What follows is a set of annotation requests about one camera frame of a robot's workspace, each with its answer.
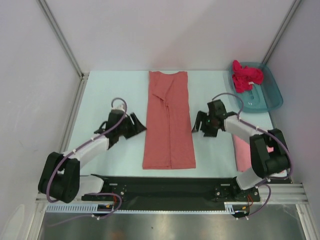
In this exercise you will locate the folded pink t shirt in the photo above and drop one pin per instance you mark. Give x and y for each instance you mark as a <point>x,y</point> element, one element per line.
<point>242,154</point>

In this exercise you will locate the left aluminium post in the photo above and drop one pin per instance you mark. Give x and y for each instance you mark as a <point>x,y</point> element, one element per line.
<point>54,25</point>

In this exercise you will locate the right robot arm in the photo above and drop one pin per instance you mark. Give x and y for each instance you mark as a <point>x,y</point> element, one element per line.
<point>269,153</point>

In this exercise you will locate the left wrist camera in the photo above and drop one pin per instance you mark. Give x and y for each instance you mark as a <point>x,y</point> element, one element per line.
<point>120,107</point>

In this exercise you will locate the aluminium post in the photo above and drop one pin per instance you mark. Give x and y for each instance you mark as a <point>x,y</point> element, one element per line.
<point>282,29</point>
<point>54,25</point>

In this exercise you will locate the right aluminium post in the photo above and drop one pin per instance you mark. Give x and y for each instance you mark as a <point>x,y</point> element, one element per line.
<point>282,29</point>

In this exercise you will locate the crimson t shirt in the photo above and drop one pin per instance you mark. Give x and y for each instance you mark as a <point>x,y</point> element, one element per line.
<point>244,77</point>

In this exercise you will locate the teal plastic bin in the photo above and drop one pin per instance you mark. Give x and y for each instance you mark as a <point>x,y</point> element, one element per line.
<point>262,98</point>

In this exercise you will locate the salmon t shirt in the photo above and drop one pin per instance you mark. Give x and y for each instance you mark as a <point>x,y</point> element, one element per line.
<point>168,142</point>

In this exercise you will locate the white cable duct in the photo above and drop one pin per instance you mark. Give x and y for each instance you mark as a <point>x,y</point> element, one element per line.
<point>106,208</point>

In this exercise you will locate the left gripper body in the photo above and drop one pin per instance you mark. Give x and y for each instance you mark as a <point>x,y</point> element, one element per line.
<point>126,128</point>

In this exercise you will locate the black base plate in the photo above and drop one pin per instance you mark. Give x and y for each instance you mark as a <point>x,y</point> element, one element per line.
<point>164,192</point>

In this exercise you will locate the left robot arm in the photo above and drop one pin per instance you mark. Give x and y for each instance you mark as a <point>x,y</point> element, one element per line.
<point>61,180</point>

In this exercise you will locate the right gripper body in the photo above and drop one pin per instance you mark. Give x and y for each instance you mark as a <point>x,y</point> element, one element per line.
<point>208,126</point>

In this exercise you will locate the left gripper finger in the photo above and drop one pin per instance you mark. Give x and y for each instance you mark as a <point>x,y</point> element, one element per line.
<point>134,131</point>
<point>136,122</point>

